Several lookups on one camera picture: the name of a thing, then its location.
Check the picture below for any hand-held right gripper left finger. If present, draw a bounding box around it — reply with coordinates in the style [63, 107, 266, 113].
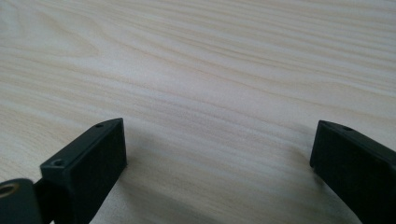
[33, 117, 128, 224]

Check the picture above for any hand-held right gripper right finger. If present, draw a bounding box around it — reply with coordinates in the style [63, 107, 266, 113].
[309, 119, 396, 224]

